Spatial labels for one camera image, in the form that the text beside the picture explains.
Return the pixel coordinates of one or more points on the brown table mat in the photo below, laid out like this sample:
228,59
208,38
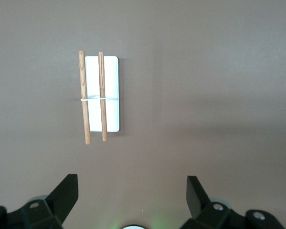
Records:
204,71

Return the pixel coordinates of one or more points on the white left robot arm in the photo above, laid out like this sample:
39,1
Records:
133,227

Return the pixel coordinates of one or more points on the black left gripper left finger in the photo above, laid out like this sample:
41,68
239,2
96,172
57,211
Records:
59,200

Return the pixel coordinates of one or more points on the white rack with wooden rods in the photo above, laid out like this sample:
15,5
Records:
111,83

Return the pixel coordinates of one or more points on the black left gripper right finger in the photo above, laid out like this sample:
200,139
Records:
197,198

